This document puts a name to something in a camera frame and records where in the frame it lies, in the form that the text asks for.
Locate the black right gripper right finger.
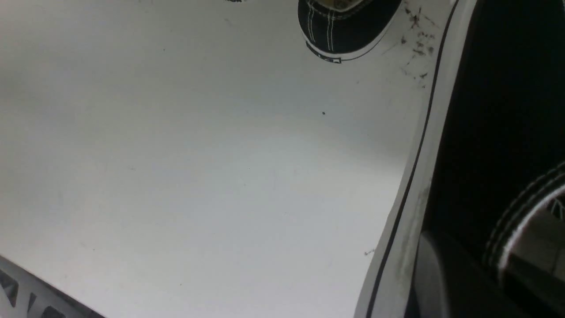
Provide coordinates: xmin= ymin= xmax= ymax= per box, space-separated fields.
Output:
xmin=404 ymin=231 xmax=564 ymax=318

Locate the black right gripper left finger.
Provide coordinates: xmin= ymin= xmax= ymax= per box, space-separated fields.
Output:
xmin=0 ymin=257 xmax=101 ymax=318

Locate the black canvas laced sneaker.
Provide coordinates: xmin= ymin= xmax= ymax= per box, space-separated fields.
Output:
xmin=298 ymin=0 xmax=402 ymax=64

